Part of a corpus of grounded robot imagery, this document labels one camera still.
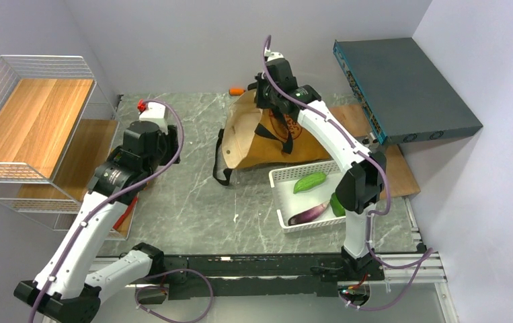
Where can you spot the orange handled screwdriver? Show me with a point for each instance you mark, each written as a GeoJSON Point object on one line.
{"type": "Point", "coordinates": [236, 91]}

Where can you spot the metal bracket stand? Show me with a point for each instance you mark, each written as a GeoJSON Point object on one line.
{"type": "Point", "coordinates": [372, 144]}

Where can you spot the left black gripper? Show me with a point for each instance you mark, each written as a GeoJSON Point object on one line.
{"type": "Point", "coordinates": [170, 142]}

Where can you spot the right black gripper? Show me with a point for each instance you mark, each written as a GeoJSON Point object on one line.
{"type": "Point", "coordinates": [262, 81]}

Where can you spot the purple eggplant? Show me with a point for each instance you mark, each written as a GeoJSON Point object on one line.
{"type": "Point", "coordinates": [308, 215]}

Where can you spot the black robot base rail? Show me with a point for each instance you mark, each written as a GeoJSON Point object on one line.
{"type": "Point", "coordinates": [324, 275]}

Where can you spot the red snack packet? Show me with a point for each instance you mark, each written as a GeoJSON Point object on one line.
{"type": "Point", "coordinates": [122, 219]}

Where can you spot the green bell pepper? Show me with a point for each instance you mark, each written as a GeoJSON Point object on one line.
{"type": "Point", "coordinates": [336, 207]}

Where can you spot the white plastic basket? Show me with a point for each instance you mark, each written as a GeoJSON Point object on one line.
{"type": "Point", "coordinates": [288, 203]}

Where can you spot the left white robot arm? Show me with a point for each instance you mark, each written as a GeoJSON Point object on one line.
{"type": "Point", "coordinates": [65, 290]}

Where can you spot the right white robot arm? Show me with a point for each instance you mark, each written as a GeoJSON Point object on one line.
{"type": "Point", "coordinates": [363, 171]}

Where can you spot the dark network switch box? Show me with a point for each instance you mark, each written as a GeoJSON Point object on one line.
{"type": "Point", "coordinates": [402, 94]}

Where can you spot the green bitter gourd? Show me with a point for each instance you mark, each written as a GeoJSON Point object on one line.
{"type": "Point", "coordinates": [309, 181]}

